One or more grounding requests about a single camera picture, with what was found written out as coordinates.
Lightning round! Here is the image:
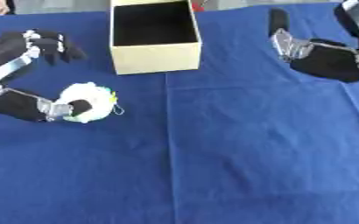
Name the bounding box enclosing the red object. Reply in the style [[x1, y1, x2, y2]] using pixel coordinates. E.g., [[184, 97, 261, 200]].
[[190, 0, 208, 12]]

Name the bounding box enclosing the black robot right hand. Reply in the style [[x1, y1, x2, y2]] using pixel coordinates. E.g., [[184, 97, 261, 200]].
[[266, 0, 359, 85]]

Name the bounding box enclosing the white round soft toy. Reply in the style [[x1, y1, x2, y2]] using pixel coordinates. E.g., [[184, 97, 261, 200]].
[[53, 81, 126, 124]]

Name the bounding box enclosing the tan cardboard box black inside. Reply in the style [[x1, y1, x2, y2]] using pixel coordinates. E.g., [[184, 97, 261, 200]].
[[107, 0, 204, 76]]

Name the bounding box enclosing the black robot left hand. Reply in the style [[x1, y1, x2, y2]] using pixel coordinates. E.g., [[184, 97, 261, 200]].
[[0, 28, 95, 123]]

